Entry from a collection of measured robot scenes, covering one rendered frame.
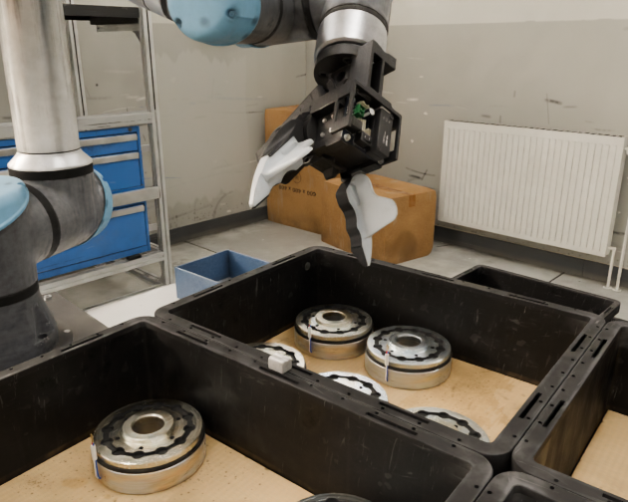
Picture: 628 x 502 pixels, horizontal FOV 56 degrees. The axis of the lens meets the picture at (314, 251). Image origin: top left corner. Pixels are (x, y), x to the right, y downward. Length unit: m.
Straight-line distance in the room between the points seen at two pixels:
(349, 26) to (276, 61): 3.68
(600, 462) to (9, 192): 0.74
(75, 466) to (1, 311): 0.30
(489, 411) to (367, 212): 0.26
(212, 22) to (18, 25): 0.39
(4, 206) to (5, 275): 0.09
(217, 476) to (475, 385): 0.32
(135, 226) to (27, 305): 1.88
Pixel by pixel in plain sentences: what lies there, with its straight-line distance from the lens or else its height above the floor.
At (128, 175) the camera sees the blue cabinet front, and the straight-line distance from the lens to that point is 2.69.
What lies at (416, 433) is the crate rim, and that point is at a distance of 0.47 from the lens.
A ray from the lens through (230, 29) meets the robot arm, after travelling 0.59.
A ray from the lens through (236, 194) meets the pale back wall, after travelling 4.18.
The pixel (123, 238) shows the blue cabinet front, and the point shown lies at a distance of 2.73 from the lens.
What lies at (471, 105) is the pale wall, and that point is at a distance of 3.72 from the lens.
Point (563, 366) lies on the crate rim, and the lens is 0.60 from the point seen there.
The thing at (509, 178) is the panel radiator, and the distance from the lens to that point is 3.53.
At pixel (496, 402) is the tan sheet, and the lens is 0.71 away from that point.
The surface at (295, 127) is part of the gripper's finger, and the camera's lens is 0.58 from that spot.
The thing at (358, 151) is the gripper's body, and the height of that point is 1.11.
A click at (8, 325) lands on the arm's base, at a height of 0.86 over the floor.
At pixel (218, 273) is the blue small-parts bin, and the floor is 0.72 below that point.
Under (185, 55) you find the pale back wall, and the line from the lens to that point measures 3.85.
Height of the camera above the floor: 1.21
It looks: 19 degrees down
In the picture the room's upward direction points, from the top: straight up
